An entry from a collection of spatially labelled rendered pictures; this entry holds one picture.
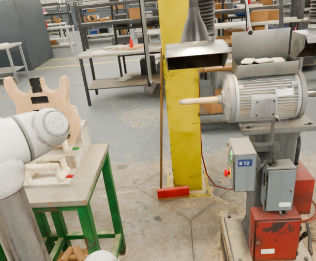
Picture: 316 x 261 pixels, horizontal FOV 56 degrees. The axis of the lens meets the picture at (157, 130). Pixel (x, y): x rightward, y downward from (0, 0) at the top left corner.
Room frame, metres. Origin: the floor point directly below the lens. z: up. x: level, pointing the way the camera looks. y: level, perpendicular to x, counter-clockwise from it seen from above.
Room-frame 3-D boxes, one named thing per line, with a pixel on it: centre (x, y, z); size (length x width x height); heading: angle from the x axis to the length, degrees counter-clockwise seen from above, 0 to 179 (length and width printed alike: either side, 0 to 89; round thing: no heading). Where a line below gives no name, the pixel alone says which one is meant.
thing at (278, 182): (1.29, -0.60, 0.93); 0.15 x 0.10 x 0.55; 85
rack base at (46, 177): (1.38, 0.61, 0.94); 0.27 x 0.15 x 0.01; 85
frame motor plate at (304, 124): (1.44, -0.62, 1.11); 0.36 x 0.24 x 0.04; 85
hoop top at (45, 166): (1.33, 0.61, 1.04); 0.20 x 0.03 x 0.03; 84
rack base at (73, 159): (1.53, 0.59, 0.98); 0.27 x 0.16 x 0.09; 85
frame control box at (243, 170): (1.21, -0.44, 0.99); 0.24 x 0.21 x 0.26; 85
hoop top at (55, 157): (1.42, 0.61, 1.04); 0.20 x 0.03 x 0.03; 84
